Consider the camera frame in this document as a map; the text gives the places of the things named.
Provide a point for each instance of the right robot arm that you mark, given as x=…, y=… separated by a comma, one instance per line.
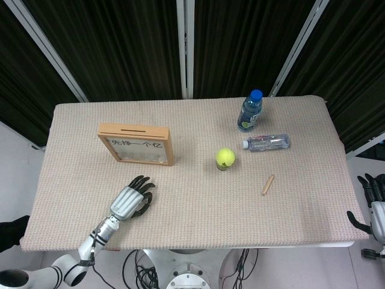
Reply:
x=371, y=253

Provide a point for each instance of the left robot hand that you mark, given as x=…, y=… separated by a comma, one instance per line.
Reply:
x=126, y=203

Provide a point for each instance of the beige woven tablecloth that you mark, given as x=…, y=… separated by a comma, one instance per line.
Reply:
x=210, y=216

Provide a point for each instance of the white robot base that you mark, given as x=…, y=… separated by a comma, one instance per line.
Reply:
x=186, y=271

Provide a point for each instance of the short wooden dowel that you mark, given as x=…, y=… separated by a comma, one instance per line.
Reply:
x=267, y=185

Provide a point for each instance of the white partition frame post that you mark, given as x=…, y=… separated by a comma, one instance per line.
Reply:
x=181, y=45
x=300, y=45
x=45, y=45

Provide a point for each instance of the yellow tennis ball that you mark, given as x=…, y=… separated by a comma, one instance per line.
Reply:
x=225, y=157

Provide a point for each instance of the blue sports drink bottle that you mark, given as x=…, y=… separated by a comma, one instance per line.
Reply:
x=249, y=114

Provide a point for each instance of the black pleated curtain panel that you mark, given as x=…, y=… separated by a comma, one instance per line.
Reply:
x=355, y=60
x=240, y=45
x=120, y=45
x=18, y=75

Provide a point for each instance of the wooden coin box frame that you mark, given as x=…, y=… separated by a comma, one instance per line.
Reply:
x=135, y=132

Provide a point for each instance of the clear plastic water bottle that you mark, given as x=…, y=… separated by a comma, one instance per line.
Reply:
x=267, y=142

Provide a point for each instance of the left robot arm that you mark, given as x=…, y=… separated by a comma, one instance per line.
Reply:
x=105, y=231

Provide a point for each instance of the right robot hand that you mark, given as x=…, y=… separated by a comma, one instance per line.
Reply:
x=379, y=218

